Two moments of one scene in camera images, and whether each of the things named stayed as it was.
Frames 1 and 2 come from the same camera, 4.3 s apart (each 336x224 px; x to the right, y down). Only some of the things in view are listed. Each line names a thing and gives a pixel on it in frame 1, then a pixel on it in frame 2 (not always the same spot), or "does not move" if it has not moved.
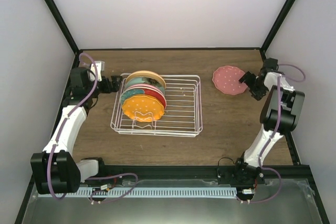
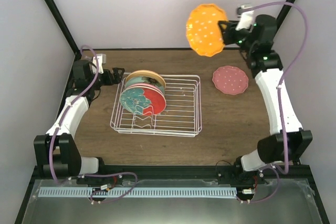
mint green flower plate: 143,80 does not move
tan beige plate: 144,73 does not move
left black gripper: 115,88 to 117,79
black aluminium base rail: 302,174 does not move
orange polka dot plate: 143,108 to 203,29
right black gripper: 256,94 to 230,27
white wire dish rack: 182,117 does not move
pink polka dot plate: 226,80 does not move
